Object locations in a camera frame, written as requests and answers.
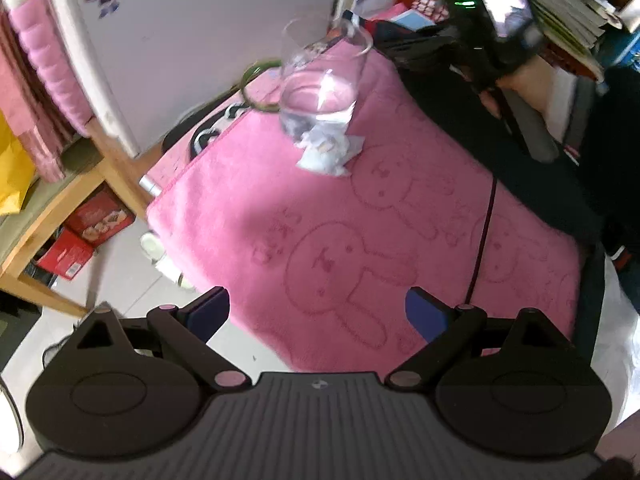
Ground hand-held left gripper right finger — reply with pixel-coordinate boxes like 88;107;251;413
386;286;577;393

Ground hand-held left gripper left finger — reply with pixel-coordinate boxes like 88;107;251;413
75;286;254;395

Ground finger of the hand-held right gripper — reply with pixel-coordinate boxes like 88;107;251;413
376;21;465;69

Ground navy and white jacket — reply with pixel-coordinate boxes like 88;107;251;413
350;17;640;426

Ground person's right hand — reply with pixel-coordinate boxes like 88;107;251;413
495;54;558;128

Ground stack of magazines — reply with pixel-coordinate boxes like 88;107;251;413
515;0;627;82

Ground clear glass vase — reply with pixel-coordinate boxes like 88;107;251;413
279;15;375;142

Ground pink rabbit-print blanket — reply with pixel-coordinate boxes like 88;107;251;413
145;40;587;373

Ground red printed box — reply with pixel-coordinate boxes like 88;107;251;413
65;192;137;249
35;230;97;282

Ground white crumpled packets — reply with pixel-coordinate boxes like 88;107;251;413
295;127;367;179

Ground white fridge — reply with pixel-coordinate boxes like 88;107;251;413
45;0;347;159

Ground yellow bag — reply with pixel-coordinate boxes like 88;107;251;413
0;110;37;217

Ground pink quilted cushion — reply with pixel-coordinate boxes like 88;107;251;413
0;0;97;183

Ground black cable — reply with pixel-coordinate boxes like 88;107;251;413
466;174;499;307

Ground wooden table frame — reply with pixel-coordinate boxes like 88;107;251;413
0;120;152;318

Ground green ring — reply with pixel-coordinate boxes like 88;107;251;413
240;57;284;113

